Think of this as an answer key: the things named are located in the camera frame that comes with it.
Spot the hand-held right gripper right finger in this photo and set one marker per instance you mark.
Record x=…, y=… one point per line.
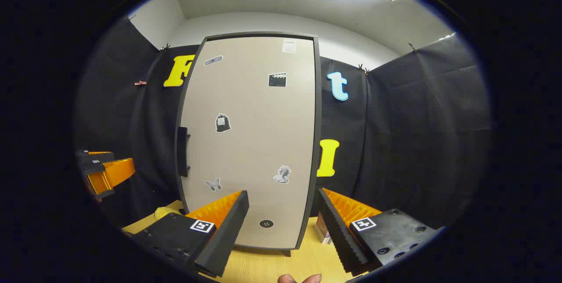
x=338, y=234

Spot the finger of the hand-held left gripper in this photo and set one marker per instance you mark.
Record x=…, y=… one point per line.
x=99, y=165
x=112, y=175

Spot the black backdrop cloth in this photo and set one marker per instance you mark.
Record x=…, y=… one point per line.
x=417, y=142

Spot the dark grey cabinet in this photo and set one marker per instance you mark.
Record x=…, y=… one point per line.
x=318, y=142

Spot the beige cabinet door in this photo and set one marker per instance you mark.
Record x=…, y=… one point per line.
x=250, y=142

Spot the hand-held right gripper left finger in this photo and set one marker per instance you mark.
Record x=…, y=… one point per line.
x=228, y=234

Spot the yellow lemon-shaped object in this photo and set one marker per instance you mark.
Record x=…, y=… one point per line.
x=164, y=212

